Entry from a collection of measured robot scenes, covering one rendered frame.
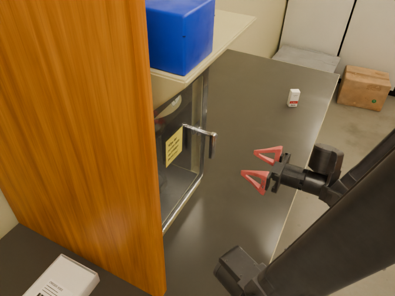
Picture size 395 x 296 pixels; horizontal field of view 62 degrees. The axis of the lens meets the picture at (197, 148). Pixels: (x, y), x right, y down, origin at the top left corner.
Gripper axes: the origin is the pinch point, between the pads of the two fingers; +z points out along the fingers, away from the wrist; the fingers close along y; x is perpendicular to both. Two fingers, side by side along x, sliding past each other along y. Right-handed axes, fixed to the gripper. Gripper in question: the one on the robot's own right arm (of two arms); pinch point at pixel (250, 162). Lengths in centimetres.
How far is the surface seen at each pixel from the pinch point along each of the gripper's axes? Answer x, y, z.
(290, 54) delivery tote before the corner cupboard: 69, -260, 49
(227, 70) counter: 15, -83, 43
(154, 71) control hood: -36.1, 28.8, 8.3
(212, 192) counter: 19.6, -2.7, 12.2
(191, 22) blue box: -43, 26, 3
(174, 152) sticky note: -8.3, 14.6, 14.7
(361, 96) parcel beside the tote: 92, -251, -26
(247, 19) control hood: -37.0, 0.0, 4.4
